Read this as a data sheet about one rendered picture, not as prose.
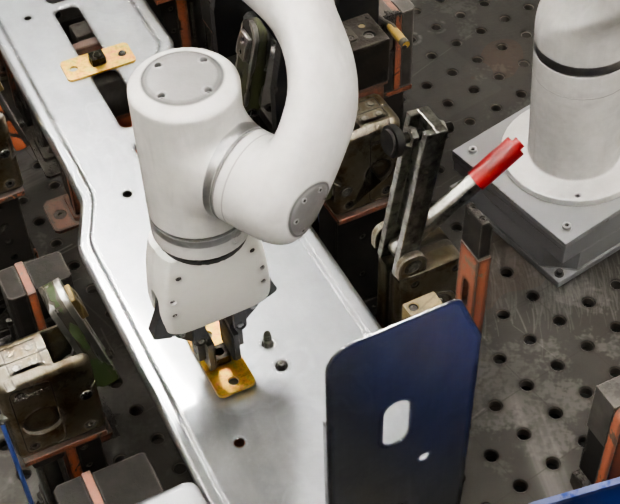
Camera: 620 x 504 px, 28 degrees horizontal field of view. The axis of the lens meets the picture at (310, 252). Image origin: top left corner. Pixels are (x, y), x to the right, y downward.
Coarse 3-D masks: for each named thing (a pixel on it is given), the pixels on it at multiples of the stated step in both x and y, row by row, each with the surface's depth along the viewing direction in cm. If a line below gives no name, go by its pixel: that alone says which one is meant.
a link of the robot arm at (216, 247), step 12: (156, 228) 100; (156, 240) 101; (168, 240) 100; (180, 240) 99; (192, 240) 99; (204, 240) 99; (216, 240) 99; (228, 240) 100; (240, 240) 101; (168, 252) 101; (180, 252) 100; (192, 252) 100; (204, 252) 100; (216, 252) 100; (228, 252) 101
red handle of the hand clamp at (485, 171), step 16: (512, 144) 115; (496, 160) 115; (512, 160) 115; (480, 176) 115; (496, 176) 116; (448, 192) 117; (464, 192) 116; (432, 208) 117; (448, 208) 116; (432, 224) 117
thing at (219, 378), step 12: (216, 324) 120; (216, 336) 119; (192, 348) 118; (216, 348) 117; (216, 360) 116; (228, 360) 117; (240, 360) 117; (216, 372) 116; (228, 372) 116; (240, 372) 116; (216, 384) 115; (228, 384) 115; (240, 384) 115; (252, 384) 115
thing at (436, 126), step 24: (408, 120) 108; (432, 120) 108; (384, 144) 108; (408, 144) 108; (432, 144) 107; (408, 168) 112; (432, 168) 109; (408, 192) 114; (432, 192) 112; (408, 216) 113; (384, 240) 118; (408, 240) 115
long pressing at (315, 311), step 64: (0, 0) 156; (128, 0) 155; (128, 64) 147; (64, 128) 140; (128, 128) 139; (128, 256) 127; (320, 256) 126; (128, 320) 122; (256, 320) 121; (320, 320) 121; (192, 384) 116; (256, 384) 116; (320, 384) 116; (192, 448) 112; (256, 448) 111; (320, 448) 111
